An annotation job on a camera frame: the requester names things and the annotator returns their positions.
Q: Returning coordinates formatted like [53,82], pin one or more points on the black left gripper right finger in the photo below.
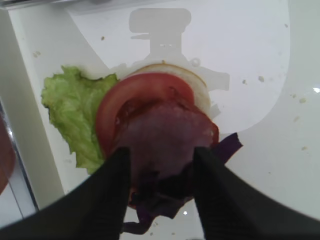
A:
[230,209]

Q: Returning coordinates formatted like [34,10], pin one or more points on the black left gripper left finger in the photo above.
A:
[95,210]

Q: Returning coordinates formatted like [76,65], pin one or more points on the purple cabbage shreds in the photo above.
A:
[155,197]

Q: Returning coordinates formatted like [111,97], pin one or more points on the lettuce leaf under tomato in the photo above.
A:
[72,101]

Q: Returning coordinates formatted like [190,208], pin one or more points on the tomato slice on bun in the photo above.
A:
[133,93]

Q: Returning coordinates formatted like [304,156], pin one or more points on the bottom bun half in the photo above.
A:
[202,82]

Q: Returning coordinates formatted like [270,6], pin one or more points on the metal serving tray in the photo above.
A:
[262,55]

